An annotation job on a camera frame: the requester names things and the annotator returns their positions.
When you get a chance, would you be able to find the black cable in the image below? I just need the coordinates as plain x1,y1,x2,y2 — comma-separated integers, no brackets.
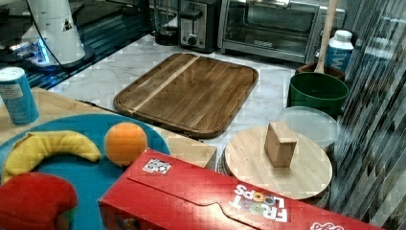
25,0,65,69

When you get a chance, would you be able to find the orange toy fruit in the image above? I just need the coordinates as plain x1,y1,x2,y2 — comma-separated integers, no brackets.
104,123,147,167

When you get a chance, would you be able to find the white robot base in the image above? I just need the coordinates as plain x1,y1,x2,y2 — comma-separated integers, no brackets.
23,0,95,69

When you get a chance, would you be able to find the glass french press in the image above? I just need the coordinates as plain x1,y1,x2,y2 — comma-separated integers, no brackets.
153,0,178,46

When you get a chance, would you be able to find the green mug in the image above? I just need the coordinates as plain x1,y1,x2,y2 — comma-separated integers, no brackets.
287,72,350,118

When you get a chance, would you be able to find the silver toaster oven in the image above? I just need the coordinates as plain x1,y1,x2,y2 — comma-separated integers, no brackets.
217,0,329,63

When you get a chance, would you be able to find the wooden spoon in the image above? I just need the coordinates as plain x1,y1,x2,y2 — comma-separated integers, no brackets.
314,0,338,74

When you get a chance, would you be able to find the yellow toy banana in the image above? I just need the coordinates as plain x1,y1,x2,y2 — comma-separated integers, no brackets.
1,130,102,184

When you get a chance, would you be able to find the blue cylindrical can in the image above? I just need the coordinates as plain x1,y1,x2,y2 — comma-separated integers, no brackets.
0,67,39,125

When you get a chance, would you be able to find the wooden cutting board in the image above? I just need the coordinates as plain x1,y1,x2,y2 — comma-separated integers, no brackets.
113,53,259,139

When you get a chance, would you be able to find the silver toaster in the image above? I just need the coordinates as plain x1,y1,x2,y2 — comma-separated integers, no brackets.
178,0,222,53

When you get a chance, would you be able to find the white capped bottle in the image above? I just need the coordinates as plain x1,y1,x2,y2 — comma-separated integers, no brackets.
325,30,354,72

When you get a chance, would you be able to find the red Froot Loops cereal box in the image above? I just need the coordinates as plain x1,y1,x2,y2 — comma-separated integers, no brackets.
99,149,382,230

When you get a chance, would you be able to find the round wooden jar lid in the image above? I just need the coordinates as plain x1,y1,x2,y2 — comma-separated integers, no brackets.
223,122,332,200

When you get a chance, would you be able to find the red toy apple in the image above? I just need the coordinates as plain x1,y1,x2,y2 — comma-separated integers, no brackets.
0,172,78,230

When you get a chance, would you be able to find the clear plastic lidded jar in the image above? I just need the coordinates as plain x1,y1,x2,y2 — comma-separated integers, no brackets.
277,106,340,155

